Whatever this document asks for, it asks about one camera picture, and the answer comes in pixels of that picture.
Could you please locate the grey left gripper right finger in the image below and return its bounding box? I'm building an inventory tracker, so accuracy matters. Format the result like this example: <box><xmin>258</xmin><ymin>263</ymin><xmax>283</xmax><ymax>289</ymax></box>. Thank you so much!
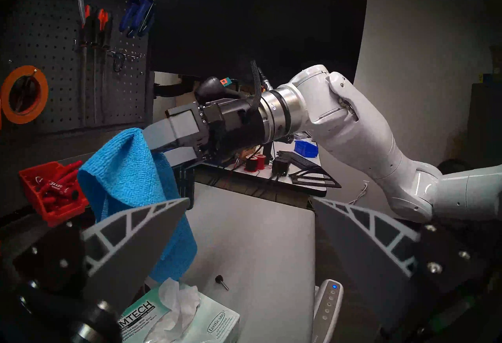
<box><xmin>311</xmin><ymin>197</ymin><xmax>422</xmax><ymax>333</ymax></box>

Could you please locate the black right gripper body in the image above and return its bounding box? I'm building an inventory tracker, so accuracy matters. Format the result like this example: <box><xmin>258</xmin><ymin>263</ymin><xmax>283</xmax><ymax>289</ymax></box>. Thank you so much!
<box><xmin>197</xmin><ymin>93</ymin><xmax>276</xmax><ymax>163</ymax></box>

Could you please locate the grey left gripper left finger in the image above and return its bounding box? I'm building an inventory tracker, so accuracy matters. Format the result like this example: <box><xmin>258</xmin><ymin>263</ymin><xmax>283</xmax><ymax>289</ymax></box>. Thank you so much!
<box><xmin>80</xmin><ymin>197</ymin><xmax>191</xmax><ymax>317</ymax></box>

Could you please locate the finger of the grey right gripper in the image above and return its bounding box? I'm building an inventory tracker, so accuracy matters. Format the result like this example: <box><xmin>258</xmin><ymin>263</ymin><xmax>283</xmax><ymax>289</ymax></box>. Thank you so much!
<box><xmin>142</xmin><ymin>110</ymin><xmax>202</xmax><ymax>152</ymax></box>
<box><xmin>162</xmin><ymin>147</ymin><xmax>199</xmax><ymax>169</ymax></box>

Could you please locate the blue microfiber shop towel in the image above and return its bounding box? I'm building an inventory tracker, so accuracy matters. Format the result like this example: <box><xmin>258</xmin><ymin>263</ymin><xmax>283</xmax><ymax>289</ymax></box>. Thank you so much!
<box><xmin>77</xmin><ymin>128</ymin><xmax>198</xmax><ymax>283</ymax></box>

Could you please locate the white Coway air purifier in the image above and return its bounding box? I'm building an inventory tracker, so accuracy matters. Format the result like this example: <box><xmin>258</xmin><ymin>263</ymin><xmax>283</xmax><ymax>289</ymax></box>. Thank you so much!
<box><xmin>312</xmin><ymin>279</ymin><xmax>344</xmax><ymax>343</ymax></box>

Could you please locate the black desk device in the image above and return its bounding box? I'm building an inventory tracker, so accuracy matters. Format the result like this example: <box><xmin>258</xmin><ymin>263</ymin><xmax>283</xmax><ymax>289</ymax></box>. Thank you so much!
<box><xmin>271</xmin><ymin>156</ymin><xmax>291</xmax><ymax>179</ymax></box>

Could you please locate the blue plastic bin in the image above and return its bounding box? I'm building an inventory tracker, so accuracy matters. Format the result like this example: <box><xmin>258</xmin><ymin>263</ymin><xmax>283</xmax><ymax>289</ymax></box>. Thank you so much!
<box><xmin>293</xmin><ymin>140</ymin><xmax>319</xmax><ymax>158</ymax></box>

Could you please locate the red bin with connectors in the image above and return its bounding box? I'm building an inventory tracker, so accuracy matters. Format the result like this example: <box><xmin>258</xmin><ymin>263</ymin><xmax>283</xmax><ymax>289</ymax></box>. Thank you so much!
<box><xmin>19</xmin><ymin>161</ymin><xmax>90</xmax><ymax>228</ymax></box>

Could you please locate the red plastic connectors bundle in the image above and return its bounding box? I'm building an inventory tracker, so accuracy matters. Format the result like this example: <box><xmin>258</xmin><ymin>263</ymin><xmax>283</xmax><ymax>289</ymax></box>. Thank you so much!
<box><xmin>37</xmin><ymin>161</ymin><xmax>84</xmax><ymax>206</ymax></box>

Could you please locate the green Kimtech tissue box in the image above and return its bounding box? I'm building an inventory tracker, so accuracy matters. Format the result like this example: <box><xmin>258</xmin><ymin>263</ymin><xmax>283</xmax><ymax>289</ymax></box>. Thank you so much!
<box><xmin>118</xmin><ymin>278</ymin><xmax>240</xmax><ymax>343</ymax></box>

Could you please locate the black computer monitor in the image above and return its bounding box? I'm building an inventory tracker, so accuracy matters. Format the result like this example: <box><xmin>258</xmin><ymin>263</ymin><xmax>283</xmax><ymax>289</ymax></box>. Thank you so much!
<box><xmin>151</xmin><ymin>0</ymin><xmax>368</xmax><ymax>86</ymax></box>

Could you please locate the orange tape roll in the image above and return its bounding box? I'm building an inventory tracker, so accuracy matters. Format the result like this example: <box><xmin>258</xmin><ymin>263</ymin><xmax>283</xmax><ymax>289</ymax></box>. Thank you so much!
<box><xmin>0</xmin><ymin>65</ymin><xmax>49</xmax><ymax>124</ymax></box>

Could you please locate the dark grey pegboard panel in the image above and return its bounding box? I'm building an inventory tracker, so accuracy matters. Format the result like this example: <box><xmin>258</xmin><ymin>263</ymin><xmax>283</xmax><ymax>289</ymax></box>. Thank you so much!
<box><xmin>0</xmin><ymin>0</ymin><xmax>155</xmax><ymax>139</ymax></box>

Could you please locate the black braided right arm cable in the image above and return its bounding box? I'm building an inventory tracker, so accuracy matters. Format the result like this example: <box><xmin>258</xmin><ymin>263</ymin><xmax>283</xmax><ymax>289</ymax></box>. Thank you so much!
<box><xmin>249</xmin><ymin>60</ymin><xmax>275</xmax><ymax>119</ymax></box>

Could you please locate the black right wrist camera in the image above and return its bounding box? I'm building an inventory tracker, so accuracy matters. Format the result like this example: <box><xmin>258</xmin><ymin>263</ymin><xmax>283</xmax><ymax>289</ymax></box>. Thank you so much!
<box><xmin>195</xmin><ymin>77</ymin><xmax>244</xmax><ymax>103</ymax></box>

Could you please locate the black wire frame stand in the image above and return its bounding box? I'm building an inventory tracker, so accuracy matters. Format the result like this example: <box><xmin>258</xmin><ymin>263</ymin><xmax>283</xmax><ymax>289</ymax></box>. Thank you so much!
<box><xmin>288</xmin><ymin>168</ymin><xmax>342</xmax><ymax>189</ymax></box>

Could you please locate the orange handled screwdriver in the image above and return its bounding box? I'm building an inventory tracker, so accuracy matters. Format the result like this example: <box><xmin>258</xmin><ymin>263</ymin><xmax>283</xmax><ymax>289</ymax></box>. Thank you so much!
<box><xmin>80</xmin><ymin>5</ymin><xmax>93</xmax><ymax>127</ymax></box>
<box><xmin>93</xmin><ymin>9</ymin><xmax>112</xmax><ymax>123</ymax></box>

